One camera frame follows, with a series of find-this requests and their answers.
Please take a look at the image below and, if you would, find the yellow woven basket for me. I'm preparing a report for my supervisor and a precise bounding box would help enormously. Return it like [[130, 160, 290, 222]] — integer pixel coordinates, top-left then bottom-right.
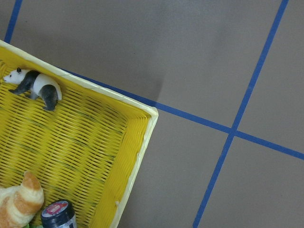
[[0, 42, 158, 228]]

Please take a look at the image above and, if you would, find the panda figurine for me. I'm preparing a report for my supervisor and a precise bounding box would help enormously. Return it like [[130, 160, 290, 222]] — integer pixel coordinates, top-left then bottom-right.
[[3, 67, 62, 111]]

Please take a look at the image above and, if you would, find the small can with label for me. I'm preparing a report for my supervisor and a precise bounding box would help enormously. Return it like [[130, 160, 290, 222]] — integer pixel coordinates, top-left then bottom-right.
[[40, 199, 77, 228]]

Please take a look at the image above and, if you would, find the toy croissant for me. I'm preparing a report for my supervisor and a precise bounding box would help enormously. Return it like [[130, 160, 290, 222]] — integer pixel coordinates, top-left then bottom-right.
[[0, 171, 44, 228]]

